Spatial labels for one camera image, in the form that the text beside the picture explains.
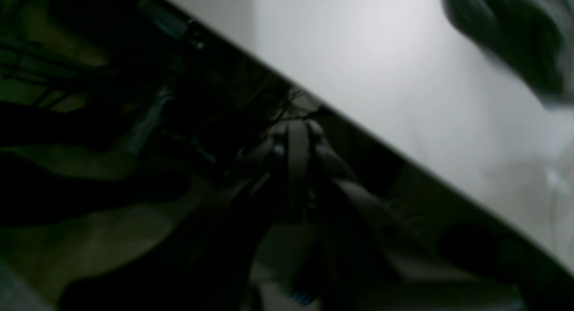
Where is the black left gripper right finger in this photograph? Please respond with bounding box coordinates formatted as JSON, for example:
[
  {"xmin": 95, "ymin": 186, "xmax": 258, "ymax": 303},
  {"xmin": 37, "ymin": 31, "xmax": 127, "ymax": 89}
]
[{"xmin": 307, "ymin": 120, "xmax": 525, "ymax": 311}]

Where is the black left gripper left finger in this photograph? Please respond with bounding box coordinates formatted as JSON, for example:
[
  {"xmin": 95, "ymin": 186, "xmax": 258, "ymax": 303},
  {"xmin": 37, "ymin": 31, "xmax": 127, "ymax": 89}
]
[{"xmin": 59, "ymin": 123, "xmax": 287, "ymax": 311}]

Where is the grey t-shirt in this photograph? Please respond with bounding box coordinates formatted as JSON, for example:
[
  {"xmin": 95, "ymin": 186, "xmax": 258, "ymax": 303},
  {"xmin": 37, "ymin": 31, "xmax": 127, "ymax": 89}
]
[{"xmin": 441, "ymin": 0, "xmax": 574, "ymax": 106}]

